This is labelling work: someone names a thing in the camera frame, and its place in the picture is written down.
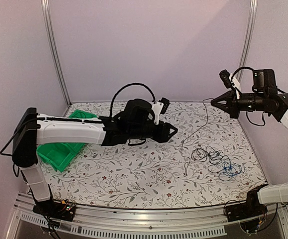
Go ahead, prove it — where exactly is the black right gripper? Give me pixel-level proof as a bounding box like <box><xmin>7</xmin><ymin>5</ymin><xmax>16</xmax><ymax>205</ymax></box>
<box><xmin>212</xmin><ymin>87</ymin><xmax>267</xmax><ymax>119</ymax></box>

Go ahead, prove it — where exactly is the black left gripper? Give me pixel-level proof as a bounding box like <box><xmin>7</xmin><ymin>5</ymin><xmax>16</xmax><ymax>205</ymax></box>
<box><xmin>129</xmin><ymin>121</ymin><xmax>179</xmax><ymax>144</ymax></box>

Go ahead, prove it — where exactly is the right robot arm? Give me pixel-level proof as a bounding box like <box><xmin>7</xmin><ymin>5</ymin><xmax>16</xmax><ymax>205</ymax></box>
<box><xmin>211</xmin><ymin>67</ymin><xmax>288</xmax><ymax>217</ymax></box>

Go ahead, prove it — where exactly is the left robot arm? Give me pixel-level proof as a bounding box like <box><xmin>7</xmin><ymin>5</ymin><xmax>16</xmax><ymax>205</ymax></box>
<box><xmin>0</xmin><ymin>97</ymin><xmax>178</xmax><ymax>216</ymax></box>

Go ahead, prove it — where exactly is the green plastic bin far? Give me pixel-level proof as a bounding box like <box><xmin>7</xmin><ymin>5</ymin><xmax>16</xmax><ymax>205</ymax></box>
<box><xmin>68</xmin><ymin>110</ymin><xmax>97</xmax><ymax>119</ymax></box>

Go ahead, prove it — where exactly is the green plastic bin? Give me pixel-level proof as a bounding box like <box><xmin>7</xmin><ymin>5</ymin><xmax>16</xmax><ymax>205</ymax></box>
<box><xmin>68</xmin><ymin>110</ymin><xmax>97</xmax><ymax>119</ymax></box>
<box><xmin>37</xmin><ymin>143</ymin><xmax>86</xmax><ymax>172</ymax></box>

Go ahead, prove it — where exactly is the green plastic bin near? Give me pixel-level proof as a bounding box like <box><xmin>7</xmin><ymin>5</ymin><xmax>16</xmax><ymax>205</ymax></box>
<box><xmin>37</xmin><ymin>143</ymin><xmax>86</xmax><ymax>172</ymax></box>

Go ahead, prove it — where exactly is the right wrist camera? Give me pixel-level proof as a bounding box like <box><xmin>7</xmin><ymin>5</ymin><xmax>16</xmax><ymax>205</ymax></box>
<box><xmin>219</xmin><ymin>70</ymin><xmax>233</xmax><ymax>89</ymax></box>

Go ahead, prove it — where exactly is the black cable tangle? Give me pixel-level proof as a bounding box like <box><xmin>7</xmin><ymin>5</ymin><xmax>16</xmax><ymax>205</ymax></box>
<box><xmin>191</xmin><ymin>145</ymin><xmax>230</xmax><ymax>175</ymax></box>

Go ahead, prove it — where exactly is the blue cable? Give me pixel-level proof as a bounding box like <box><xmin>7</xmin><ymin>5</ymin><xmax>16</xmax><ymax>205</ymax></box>
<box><xmin>217</xmin><ymin>160</ymin><xmax>244</xmax><ymax>182</ymax></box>

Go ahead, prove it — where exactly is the aluminium frame right rear post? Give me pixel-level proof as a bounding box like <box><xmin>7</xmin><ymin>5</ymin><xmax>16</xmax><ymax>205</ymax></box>
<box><xmin>238</xmin><ymin>0</ymin><xmax>258</xmax><ymax>75</ymax></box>

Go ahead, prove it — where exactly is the aluminium front rail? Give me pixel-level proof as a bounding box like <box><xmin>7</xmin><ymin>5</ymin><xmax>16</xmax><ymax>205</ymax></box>
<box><xmin>6</xmin><ymin>193</ymin><xmax>288</xmax><ymax>239</ymax></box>

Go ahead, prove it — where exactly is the aluminium frame rear bottom rail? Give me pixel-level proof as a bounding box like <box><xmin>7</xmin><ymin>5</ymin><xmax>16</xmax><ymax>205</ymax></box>
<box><xmin>70</xmin><ymin>98</ymin><xmax>212</xmax><ymax>105</ymax></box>

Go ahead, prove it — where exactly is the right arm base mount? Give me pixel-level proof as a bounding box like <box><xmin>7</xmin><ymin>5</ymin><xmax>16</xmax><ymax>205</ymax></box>
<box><xmin>223</xmin><ymin>189</ymin><xmax>268</xmax><ymax>234</ymax></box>

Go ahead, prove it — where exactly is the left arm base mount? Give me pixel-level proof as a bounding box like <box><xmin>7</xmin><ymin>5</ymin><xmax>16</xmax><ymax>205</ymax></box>
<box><xmin>33</xmin><ymin>199</ymin><xmax>76</xmax><ymax>222</ymax></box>

